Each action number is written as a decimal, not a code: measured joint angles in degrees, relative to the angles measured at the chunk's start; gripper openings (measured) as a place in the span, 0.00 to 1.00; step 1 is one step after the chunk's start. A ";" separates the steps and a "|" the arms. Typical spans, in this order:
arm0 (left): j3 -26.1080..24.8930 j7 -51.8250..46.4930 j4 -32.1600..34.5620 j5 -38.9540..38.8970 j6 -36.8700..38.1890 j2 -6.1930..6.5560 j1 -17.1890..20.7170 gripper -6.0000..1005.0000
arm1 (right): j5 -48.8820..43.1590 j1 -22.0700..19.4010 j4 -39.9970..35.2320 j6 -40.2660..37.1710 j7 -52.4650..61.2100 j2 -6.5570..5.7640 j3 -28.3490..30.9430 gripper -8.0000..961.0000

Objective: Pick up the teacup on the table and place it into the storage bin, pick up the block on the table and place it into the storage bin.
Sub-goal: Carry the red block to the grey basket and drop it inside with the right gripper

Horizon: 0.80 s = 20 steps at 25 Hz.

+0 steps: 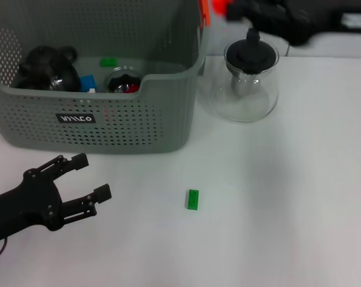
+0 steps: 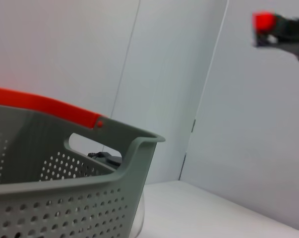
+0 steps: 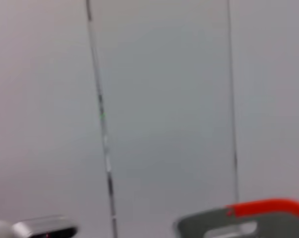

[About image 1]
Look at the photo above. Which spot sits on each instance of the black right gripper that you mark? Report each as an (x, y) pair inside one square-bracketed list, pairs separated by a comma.
[(324, 21)]

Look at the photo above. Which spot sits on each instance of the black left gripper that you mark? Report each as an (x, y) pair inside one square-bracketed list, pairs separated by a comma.
[(21, 203)]

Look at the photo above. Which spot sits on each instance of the small red toy brick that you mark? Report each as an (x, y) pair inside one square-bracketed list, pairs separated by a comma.
[(219, 6)]

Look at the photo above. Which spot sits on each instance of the blue square toy plate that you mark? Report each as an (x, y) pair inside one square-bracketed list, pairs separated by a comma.
[(88, 82)]

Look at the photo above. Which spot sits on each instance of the dark red long brick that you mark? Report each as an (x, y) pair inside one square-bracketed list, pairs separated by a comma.
[(133, 87)]

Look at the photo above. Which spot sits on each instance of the glass teacup black sleeve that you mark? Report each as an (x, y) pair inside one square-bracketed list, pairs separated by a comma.
[(120, 82), (65, 79)]

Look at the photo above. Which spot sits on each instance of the green toy brick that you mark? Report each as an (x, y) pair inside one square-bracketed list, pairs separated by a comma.
[(108, 62), (194, 199)]

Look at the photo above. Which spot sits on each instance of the grey perforated plastic storage bin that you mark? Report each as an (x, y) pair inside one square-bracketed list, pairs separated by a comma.
[(138, 125)]

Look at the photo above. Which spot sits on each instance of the black lid with steel strainer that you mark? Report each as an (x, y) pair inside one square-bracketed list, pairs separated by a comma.
[(252, 53)]

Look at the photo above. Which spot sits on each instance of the clear glass teapot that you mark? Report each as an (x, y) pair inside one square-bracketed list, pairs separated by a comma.
[(258, 101)]

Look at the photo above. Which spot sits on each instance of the dark clay teapot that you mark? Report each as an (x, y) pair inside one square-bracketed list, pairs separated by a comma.
[(33, 64)]

